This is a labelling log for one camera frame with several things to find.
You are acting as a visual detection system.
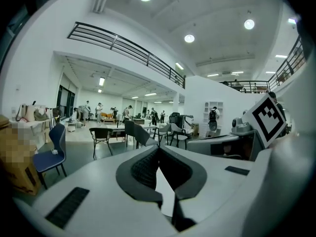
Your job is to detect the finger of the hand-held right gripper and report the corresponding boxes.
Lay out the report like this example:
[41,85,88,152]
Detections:
[187,139,249,161]
[197,129,256,145]

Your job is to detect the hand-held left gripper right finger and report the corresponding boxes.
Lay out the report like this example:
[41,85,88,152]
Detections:
[157,145,262,237]

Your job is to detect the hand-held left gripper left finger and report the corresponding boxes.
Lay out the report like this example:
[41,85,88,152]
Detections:
[14,145,179,237]

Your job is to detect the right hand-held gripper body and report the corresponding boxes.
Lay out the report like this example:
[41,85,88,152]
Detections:
[231,92,287,149]

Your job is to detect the dark canopy cart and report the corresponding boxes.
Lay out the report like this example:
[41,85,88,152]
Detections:
[181,115,196,133]

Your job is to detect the white shelf unit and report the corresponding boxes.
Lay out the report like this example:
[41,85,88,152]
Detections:
[203,101,224,138]

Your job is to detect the black office chair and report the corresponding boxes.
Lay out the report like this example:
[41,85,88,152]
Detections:
[168,112,181,124]

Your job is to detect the black balcony railing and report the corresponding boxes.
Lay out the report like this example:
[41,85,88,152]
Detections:
[67,21,186,89]
[268,35,305,88]
[219,79,270,94]

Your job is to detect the person's cream trousers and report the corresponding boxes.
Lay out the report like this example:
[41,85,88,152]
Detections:
[282,55,316,143]

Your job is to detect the blue chair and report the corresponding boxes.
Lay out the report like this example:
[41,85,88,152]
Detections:
[33,122,68,191]

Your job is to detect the brown cardboard box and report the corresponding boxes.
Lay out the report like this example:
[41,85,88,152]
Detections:
[0,115,43,197]

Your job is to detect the white long table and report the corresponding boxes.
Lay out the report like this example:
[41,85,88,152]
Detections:
[108,124,158,133]

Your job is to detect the person's black shirt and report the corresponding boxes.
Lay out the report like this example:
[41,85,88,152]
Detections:
[296,13,316,61]

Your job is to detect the olive green bag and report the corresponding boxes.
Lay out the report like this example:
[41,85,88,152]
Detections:
[33,108,50,122]

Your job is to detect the black framed window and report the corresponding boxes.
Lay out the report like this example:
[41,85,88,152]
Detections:
[56,83,78,119]

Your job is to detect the beige handbag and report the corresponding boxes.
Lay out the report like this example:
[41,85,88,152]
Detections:
[15,104,36,122]

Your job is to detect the black wire chair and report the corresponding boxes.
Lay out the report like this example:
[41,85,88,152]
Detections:
[88,127,114,159]

